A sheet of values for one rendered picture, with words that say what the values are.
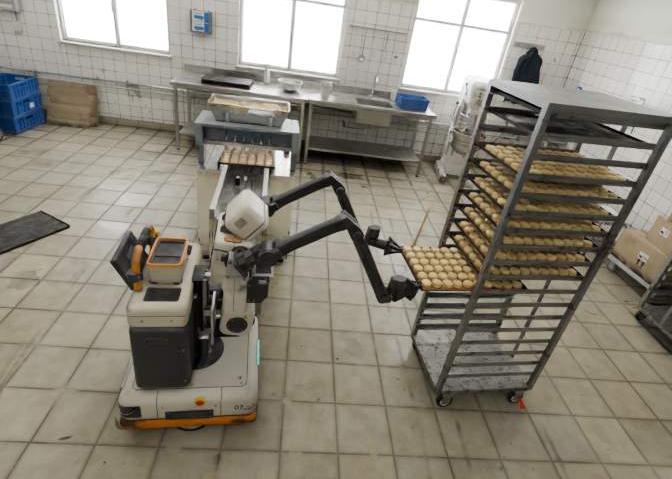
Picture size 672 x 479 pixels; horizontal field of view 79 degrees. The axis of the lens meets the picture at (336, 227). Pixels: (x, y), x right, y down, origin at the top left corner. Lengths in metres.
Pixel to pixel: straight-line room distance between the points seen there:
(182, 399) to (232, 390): 0.24
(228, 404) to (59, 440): 0.83
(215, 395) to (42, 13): 5.74
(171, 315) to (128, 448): 0.81
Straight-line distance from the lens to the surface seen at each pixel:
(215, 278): 2.76
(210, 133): 3.13
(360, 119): 5.67
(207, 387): 2.29
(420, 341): 2.89
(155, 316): 1.95
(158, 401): 2.30
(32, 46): 7.14
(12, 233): 4.26
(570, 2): 6.95
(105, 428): 2.59
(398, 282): 1.93
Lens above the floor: 2.06
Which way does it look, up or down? 29 degrees down
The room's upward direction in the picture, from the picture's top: 9 degrees clockwise
